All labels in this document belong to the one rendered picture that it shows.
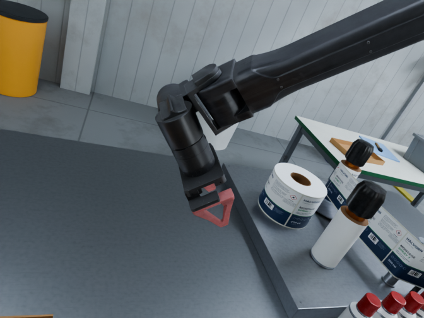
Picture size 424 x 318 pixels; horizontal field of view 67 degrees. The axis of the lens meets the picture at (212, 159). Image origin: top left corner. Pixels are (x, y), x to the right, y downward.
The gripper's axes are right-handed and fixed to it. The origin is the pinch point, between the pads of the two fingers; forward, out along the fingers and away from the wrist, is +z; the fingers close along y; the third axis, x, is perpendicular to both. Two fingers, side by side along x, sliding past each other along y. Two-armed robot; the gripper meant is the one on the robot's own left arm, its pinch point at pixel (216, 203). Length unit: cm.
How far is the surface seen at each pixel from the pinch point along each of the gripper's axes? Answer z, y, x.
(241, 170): 46, 63, -11
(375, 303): 29.0, -12.4, -21.1
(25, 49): -5, 265, 111
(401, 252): 59, 12, -45
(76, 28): 0, 311, 74
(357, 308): 30.9, -11.3, -17.8
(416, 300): 36.9, -11.5, -30.7
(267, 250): 43.6, 19.6, -6.6
